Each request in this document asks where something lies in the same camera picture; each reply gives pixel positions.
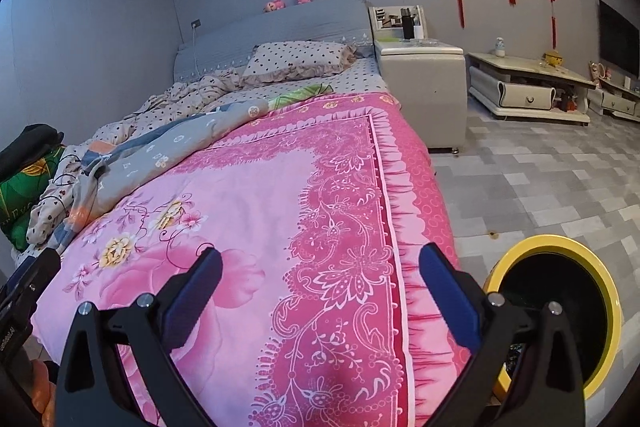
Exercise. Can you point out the yellow bowl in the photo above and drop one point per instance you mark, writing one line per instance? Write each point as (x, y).
(552, 58)

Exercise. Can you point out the grey patterned quilt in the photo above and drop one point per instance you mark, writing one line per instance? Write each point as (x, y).
(150, 152)

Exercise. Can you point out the yellow round waste bin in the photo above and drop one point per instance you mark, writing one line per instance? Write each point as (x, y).
(550, 243)

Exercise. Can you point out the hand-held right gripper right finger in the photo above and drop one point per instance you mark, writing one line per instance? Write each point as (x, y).
(447, 302)

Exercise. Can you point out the green floral cloth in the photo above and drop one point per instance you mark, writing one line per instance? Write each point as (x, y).
(300, 96)

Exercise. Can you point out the dotted ruffled pillow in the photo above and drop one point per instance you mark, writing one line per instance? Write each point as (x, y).
(295, 59)

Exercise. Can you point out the small white box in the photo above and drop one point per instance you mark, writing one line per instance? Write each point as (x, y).
(419, 30)

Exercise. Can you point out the small red object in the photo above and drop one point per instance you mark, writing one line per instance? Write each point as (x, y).
(569, 102)

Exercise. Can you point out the flat screen television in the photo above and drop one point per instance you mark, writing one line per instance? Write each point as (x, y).
(620, 37)

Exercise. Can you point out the black bottle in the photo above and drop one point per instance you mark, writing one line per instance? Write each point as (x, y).
(407, 24)

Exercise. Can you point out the small white bottle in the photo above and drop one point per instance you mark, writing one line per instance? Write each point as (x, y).
(499, 47)

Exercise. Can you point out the green leaf-print cushion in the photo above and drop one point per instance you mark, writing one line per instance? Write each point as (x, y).
(22, 202)

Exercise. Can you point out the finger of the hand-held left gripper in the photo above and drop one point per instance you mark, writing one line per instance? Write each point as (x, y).
(37, 269)

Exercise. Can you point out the beige dotted duvet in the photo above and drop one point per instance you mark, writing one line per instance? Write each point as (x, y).
(175, 104)

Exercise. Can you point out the picture board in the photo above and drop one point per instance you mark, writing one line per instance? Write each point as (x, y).
(390, 19)

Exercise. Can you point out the beige dotted cloth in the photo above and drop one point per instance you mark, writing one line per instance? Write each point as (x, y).
(50, 209)

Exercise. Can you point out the cream TV cabinet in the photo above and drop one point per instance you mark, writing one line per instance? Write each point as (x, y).
(525, 94)

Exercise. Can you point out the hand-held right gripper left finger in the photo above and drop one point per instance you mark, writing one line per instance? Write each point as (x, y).
(192, 302)

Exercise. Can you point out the cream low cabinet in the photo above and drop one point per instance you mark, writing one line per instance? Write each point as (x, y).
(617, 102)

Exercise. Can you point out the person's left hand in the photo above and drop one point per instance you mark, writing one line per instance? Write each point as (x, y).
(44, 389)

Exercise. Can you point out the pink floral blanket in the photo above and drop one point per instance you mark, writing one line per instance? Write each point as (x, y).
(280, 207)

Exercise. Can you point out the beige bedside cabinet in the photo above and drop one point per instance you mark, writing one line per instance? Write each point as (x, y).
(425, 92)

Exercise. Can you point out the black folded cloth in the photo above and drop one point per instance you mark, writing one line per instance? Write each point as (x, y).
(27, 147)

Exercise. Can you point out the pink ornament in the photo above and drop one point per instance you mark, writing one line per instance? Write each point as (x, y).
(600, 69)

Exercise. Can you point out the grey upholstered bed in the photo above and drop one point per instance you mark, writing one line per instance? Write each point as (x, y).
(300, 24)

